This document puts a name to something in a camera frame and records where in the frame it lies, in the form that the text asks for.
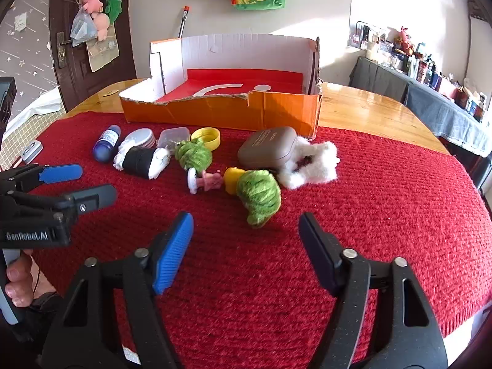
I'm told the person's left hand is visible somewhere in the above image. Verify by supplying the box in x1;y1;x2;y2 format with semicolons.
5;249;56;308

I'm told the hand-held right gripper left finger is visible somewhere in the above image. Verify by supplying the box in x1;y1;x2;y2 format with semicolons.
42;211;195;369

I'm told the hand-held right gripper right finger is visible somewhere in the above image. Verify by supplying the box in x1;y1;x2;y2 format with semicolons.
299;212;450;369

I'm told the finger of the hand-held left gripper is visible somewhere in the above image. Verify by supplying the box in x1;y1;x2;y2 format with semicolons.
0;184;118;225
0;164;84;195

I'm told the white plastic sheet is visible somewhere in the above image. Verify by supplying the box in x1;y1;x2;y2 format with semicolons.
3;85;62;136

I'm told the red knitted cloth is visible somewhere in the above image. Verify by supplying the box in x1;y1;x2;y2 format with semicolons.
29;111;492;369

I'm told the black and white cloth roll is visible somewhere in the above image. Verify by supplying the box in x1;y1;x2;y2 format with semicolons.
113;142;172;180

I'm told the pink yellow suction toy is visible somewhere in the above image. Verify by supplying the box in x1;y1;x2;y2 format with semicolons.
187;166;241;195

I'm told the orange cardboard box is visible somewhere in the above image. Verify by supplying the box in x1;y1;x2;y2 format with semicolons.
118;34;323;139

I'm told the white fluffy scrunchie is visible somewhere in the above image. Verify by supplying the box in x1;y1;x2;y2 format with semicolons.
277;136;341;190

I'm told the brown eyeshadow case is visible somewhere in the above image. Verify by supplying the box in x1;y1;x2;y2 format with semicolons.
237;126;298;170

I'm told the yellow bottle cap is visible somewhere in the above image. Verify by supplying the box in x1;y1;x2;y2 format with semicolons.
191;127;221;151

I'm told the brown door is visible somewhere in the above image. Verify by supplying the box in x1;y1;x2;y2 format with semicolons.
49;0;137;112

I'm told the beige paper bag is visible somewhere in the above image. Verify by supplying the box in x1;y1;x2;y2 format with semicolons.
85;27;121;72

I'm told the clear plastic bag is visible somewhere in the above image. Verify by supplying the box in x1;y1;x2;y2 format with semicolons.
70;8;98;47

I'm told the red plush toy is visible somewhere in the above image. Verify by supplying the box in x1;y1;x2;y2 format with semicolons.
396;26;415;56

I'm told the small clear plastic box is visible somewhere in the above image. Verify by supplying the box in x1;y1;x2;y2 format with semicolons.
157;127;191;150

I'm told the grey cloth covered sideboard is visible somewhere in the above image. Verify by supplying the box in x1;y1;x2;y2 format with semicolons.
348;56;492;158

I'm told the green plush toy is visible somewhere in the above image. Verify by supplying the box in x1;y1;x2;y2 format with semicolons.
105;0;123;24

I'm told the brass door handle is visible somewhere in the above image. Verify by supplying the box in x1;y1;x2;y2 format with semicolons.
56;31;75;70

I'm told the peach plush toy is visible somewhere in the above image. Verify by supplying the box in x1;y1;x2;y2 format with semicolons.
92;11;112;42

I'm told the blue bottle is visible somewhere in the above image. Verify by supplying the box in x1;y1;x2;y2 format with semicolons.
92;125;122;163

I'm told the green yarn ball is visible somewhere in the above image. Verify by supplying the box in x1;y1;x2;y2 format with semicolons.
236;168;282;228
175;139;213;172

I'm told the row of cosmetic bottles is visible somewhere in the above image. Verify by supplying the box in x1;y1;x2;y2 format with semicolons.
351;21;489;124

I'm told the pink pig plush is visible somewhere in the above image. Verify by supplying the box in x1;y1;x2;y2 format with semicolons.
79;0;104;15

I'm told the white round tin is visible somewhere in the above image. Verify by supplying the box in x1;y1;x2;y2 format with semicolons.
122;128;156;150

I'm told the small white device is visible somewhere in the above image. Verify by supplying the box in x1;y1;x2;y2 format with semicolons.
21;140;43;163

